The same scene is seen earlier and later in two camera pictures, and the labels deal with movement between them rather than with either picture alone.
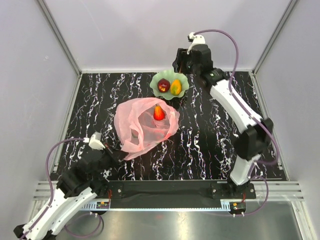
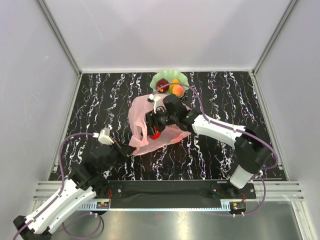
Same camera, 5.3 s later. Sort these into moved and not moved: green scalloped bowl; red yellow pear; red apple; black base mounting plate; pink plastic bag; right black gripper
Moved: pink plastic bag; red yellow pear; right black gripper
Not moved: red apple; black base mounting plate; green scalloped bowl
